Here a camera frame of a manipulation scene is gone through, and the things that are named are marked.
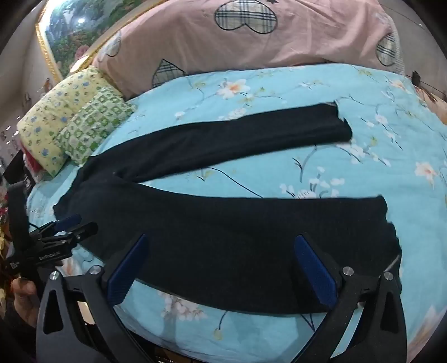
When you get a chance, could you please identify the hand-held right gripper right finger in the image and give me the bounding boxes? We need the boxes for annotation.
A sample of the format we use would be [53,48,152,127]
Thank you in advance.
[293,233,407,363]

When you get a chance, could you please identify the black pants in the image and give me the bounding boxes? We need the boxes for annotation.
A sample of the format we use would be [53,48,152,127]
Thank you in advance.
[52,102,402,314]

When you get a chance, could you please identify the yellow printed pillow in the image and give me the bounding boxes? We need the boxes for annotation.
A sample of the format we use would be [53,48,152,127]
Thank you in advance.
[17,66,121,177]

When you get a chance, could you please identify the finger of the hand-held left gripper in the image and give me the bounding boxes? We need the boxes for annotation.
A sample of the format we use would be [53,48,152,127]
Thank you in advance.
[31,214,83,242]
[36,222,99,256]

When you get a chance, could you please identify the green checked pillow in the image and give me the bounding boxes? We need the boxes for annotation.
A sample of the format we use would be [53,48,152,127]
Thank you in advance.
[56,87,137,166]

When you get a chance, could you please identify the person's left hand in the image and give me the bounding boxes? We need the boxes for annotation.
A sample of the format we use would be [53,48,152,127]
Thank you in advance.
[10,277,41,329]

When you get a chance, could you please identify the person's left forearm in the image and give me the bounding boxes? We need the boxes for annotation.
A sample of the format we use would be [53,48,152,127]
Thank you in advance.
[0,304,37,362]

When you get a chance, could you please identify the blue floral bedsheet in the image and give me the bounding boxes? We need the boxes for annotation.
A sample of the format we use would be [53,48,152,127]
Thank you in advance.
[26,63,447,360]

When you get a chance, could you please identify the red cloth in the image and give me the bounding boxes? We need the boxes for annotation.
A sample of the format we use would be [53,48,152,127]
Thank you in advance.
[23,154,46,174]

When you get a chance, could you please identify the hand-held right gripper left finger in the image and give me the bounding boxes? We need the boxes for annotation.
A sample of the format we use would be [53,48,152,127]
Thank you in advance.
[36,233,154,363]

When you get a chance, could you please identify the gold framed landscape painting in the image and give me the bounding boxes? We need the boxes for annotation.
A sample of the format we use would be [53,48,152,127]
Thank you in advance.
[35,0,165,84]

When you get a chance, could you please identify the pink quilt with plaid hearts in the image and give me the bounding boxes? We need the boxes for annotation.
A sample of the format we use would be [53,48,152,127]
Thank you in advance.
[92,0,406,100]

